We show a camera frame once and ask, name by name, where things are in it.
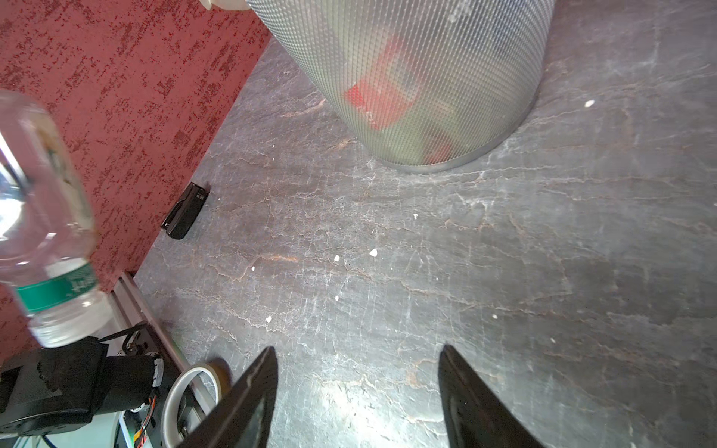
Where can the clear plastic bin liner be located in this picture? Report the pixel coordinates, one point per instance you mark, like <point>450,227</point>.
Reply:
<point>231,5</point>

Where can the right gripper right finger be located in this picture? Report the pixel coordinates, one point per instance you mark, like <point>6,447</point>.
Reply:
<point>474,415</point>

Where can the black stapler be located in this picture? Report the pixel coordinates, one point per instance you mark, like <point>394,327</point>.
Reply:
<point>184,212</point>

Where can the grey mesh waste bin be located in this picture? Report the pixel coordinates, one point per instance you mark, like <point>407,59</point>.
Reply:
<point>425,86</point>

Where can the aluminium front rail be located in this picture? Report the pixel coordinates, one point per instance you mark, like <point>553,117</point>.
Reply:
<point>131,309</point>

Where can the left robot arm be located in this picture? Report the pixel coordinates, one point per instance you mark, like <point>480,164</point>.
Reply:
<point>56,390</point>

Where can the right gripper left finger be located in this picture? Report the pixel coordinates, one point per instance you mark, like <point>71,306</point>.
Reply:
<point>244,416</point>

